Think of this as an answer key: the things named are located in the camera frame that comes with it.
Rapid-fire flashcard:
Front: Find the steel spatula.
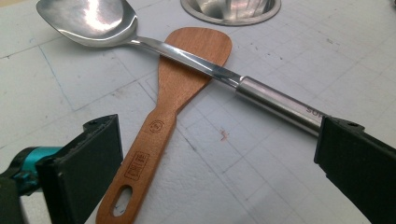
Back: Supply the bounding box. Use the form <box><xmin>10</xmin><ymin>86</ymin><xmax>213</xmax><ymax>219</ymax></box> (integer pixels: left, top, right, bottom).
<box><xmin>35</xmin><ymin>0</ymin><xmax>327</xmax><ymax>138</ymax></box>

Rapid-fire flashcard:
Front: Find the steel utensil stand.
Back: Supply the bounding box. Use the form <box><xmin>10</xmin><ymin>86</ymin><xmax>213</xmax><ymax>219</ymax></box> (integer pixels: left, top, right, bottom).
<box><xmin>180</xmin><ymin>0</ymin><xmax>282</xmax><ymax>27</ymax></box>

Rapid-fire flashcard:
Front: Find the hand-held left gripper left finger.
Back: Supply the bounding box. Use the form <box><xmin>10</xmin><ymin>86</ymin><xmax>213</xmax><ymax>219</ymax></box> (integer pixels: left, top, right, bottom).
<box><xmin>12</xmin><ymin>114</ymin><xmax>124</xmax><ymax>224</ymax></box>

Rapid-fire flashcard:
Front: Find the wooden spatula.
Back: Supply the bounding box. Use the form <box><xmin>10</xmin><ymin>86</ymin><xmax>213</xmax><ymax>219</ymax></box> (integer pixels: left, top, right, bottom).
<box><xmin>95</xmin><ymin>27</ymin><xmax>233</xmax><ymax>224</ymax></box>

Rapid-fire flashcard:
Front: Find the white foam mat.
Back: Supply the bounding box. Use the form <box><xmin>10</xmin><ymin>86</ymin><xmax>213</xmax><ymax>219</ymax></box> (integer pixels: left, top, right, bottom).
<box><xmin>0</xmin><ymin>0</ymin><xmax>396</xmax><ymax>224</ymax></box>

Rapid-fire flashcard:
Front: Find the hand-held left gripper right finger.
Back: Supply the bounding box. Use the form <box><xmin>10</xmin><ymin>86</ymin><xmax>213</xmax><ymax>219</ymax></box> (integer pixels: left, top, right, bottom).
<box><xmin>314</xmin><ymin>116</ymin><xmax>396</xmax><ymax>224</ymax></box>

